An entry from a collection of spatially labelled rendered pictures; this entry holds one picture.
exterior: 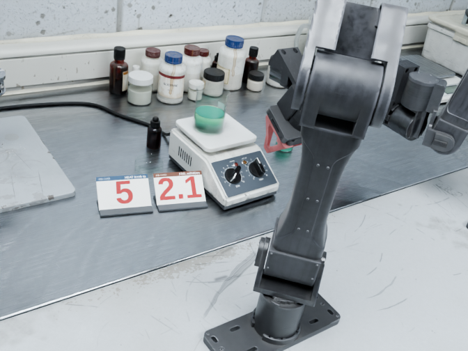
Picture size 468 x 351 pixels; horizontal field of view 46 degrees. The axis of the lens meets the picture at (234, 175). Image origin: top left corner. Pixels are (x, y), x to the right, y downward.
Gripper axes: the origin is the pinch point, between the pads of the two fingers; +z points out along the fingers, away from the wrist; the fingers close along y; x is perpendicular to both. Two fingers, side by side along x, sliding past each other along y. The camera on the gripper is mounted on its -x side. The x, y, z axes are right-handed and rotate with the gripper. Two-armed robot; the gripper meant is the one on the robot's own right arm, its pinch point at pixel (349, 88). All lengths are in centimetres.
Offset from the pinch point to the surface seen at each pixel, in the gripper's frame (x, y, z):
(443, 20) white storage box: -1, -73, 34
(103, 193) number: 11, 58, -4
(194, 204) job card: 13.1, 43.2, -10.4
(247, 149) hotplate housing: 6.7, 29.9, -5.9
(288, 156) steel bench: 13.6, 15.1, -1.6
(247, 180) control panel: 9.6, 33.1, -11.6
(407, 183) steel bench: 14.1, -3.6, -19.2
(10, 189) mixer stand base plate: 12, 71, 4
